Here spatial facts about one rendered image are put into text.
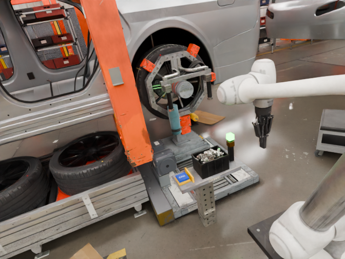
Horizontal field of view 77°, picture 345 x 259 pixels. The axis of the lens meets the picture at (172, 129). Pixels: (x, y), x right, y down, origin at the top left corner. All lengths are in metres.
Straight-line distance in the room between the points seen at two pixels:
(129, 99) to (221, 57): 1.10
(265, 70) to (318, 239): 0.65
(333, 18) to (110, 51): 3.06
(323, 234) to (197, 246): 0.91
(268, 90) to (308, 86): 0.12
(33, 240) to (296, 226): 1.63
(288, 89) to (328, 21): 2.93
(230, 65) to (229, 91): 1.32
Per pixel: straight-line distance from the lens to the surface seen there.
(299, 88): 0.86
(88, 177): 1.75
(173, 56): 1.83
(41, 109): 1.91
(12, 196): 1.91
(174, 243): 1.70
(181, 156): 2.18
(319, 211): 0.86
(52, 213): 1.79
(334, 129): 2.31
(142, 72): 1.85
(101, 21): 1.27
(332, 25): 3.75
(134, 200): 1.80
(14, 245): 1.97
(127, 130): 1.39
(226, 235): 1.71
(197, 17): 2.02
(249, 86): 0.91
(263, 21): 7.00
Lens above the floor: 1.38
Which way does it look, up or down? 27 degrees down
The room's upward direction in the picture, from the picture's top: 10 degrees counter-clockwise
